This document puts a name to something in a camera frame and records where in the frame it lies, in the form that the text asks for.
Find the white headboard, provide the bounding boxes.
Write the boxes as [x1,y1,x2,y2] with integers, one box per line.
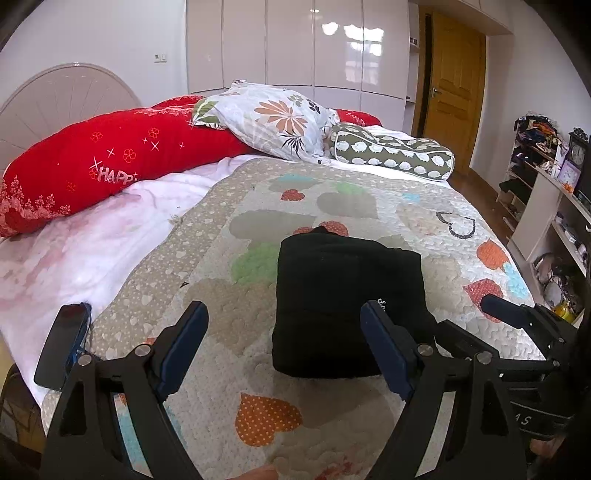
[1,63,140,170]

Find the white wardrobe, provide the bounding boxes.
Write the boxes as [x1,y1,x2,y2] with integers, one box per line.
[186,0,416,132]

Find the black pants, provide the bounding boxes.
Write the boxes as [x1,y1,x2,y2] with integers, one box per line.
[271,226,436,379]

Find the heart pattern quilt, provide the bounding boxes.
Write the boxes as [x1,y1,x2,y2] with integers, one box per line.
[41,156,546,480]

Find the olive cloud pattern bolster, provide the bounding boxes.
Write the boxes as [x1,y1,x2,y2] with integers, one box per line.
[327,122,455,181]

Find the white shelf unit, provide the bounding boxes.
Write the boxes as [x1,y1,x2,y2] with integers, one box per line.
[497,112,590,326]

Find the person left hand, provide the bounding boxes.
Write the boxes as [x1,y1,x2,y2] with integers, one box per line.
[230,464,279,480]

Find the black smartphone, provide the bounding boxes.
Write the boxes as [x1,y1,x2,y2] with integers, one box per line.
[34,302,91,391]

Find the wooden door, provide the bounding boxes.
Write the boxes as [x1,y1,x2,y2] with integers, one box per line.
[412,6,486,176]

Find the white bed sheet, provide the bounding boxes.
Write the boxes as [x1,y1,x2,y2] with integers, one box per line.
[1,155,250,403]

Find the floral white pillow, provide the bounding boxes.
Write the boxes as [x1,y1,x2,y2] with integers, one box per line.
[192,81,339,164]

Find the black television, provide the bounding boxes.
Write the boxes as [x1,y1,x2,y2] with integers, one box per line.
[575,145,591,204]

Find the black table clock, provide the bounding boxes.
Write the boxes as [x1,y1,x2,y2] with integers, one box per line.
[567,127,590,173]

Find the red long pillow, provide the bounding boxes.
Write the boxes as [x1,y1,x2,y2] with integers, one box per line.
[1,96,253,238]

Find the person right hand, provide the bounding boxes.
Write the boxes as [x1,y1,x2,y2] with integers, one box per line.
[530,435,566,459]

